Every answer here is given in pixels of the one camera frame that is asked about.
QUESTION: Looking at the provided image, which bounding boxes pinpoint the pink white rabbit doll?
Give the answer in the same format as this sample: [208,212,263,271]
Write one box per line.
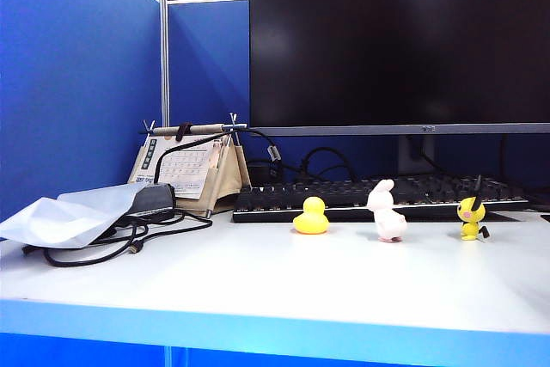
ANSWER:
[365,178,408,243]

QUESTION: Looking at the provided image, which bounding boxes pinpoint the black power adapter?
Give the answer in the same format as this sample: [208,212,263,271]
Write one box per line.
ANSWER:
[247,157,284,184]

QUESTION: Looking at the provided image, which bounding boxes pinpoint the beige canvas desk calendar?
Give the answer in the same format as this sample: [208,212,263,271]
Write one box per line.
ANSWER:
[127,112,253,218]

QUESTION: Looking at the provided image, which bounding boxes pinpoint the yellow rubber duck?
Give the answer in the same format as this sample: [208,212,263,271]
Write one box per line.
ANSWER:
[292,196,331,236]

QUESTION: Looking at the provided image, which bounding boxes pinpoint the black mechanical keyboard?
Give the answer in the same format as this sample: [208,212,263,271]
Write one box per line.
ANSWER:
[232,174,531,224]

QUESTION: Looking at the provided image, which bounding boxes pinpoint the black docking device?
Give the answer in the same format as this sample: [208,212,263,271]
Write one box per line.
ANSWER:
[123,182,178,219]

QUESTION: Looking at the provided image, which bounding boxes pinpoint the grey monitor stand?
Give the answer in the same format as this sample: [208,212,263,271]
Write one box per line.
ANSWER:
[397,134,436,180]

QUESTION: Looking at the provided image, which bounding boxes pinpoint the black computer monitor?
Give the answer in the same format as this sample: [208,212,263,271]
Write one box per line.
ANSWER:
[248,0,550,137]

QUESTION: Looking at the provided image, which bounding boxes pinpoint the yellow black mouse figure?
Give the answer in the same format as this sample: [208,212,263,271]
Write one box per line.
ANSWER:
[455,174,492,242]

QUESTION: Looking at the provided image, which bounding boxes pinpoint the white plastic bag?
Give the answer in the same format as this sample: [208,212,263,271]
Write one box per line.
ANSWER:
[0,181,152,250]

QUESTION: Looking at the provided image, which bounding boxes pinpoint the black cable with ferrite bead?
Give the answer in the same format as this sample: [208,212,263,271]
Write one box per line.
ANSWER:
[153,127,284,187]

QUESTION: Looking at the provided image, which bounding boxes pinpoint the looped black cable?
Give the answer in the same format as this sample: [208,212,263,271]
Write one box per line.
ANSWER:
[293,146,360,184]

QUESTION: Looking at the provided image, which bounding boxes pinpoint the aluminium partition post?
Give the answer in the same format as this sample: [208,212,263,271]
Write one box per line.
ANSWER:
[159,0,170,128]

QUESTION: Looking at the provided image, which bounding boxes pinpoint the black cable with gold plug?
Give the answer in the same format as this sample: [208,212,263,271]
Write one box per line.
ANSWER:
[21,207,214,268]

